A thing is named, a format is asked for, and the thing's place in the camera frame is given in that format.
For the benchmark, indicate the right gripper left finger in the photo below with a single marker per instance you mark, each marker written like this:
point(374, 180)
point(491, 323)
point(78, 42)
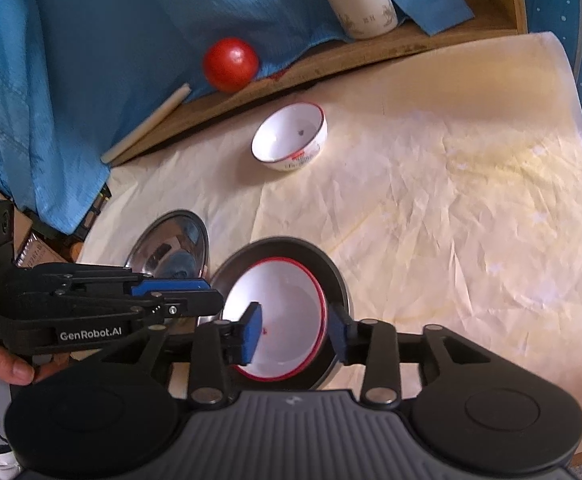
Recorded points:
point(218, 345)

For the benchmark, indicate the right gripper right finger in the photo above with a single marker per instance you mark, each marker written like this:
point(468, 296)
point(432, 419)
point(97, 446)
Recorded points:
point(372, 344)

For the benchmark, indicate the deep steel bowl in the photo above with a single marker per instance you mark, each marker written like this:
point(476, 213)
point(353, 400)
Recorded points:
point(325, 364)

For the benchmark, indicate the white bowl red rim front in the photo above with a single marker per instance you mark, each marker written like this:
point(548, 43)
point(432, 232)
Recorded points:
point(294, 317)

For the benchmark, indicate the white bowl red rim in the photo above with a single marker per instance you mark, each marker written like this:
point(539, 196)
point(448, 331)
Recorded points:
point(294, 317)
point(292, 137)

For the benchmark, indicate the steel plate front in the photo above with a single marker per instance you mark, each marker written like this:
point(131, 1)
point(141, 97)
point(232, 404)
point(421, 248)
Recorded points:
point(173, 246)

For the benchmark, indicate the white bowl red rim back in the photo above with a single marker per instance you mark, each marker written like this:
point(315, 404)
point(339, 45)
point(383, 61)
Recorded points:
point(292, 137)

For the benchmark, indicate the black plastic crate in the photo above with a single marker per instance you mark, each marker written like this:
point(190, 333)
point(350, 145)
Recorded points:
point(93, 212)

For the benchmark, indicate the cream paper table cover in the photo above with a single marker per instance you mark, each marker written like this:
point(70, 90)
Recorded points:
point(449, 191)

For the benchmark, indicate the white rolling pin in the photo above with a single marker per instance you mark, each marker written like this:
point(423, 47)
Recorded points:
point(146, 122)

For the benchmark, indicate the blue hanging coat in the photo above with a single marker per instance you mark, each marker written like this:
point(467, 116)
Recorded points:
point(76, 76)

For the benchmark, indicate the red tomato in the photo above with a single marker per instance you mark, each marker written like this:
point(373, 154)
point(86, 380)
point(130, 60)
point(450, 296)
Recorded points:
point(230, 65)

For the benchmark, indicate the wooden shelf board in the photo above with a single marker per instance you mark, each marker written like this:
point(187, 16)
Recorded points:
point(492, 18)

